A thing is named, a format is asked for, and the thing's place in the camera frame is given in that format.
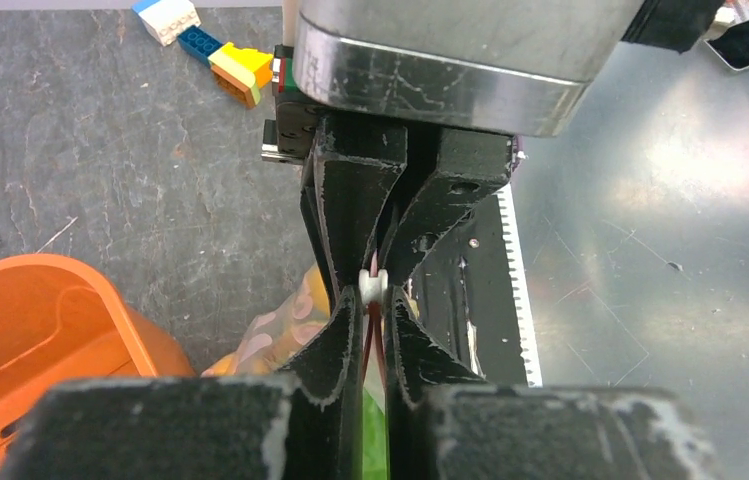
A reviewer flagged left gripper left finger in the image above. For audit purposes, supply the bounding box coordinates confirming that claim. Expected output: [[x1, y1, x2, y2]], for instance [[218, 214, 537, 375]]
[[281, 286, 364, 479]]

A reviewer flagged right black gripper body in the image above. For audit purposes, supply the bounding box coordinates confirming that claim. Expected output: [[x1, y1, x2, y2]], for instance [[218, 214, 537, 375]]
[[261, 44, 327, 165]]

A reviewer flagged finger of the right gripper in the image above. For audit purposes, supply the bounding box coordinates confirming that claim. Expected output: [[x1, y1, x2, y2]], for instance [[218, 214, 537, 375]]
[[301, 112, 409, 308], [378, 125, 514, 286]]

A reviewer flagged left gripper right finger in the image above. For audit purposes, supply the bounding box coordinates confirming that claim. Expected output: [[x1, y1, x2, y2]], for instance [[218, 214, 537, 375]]
[[383, 286, 486, 479]]

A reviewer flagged clear pink-dotted zip bag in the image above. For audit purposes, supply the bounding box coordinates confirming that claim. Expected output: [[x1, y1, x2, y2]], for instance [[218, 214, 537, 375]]
[[202, 265, 390, 479]]

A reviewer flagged orange plastic basket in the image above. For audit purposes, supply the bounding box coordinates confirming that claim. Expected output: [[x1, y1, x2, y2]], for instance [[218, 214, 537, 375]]
[[0, 254, 195, 465]]

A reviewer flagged blue white toy brick stack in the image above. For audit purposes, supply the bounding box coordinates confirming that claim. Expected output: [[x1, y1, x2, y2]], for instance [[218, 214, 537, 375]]
[[131, 0, 221, 68]]

